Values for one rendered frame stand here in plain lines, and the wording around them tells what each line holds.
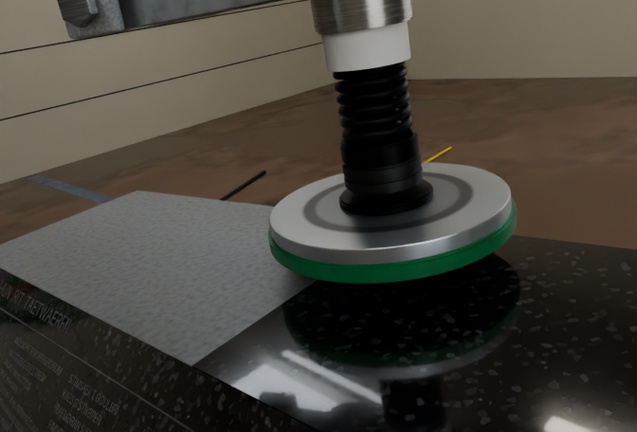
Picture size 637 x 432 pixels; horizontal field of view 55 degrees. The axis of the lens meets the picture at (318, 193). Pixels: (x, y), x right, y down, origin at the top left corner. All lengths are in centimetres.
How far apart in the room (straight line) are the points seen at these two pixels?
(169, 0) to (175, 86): 562
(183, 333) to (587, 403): 30
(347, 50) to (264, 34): 629
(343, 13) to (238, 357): 27
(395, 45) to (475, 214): 15
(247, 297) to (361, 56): 23
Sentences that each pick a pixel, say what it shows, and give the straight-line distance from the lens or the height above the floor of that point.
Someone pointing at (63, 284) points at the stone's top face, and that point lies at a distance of 68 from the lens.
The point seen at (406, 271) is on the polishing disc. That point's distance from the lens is 45.
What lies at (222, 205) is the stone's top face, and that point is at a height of 82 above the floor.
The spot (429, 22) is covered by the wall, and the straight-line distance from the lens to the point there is 657.
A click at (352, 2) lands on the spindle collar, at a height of 105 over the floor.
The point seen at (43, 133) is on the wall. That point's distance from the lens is 562.
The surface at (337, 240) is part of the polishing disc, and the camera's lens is 47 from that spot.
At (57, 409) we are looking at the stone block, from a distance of 59.
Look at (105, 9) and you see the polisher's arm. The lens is 52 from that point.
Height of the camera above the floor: 106
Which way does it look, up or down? 18 degrees down
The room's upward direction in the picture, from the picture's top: 9 degrees counter-clockwise
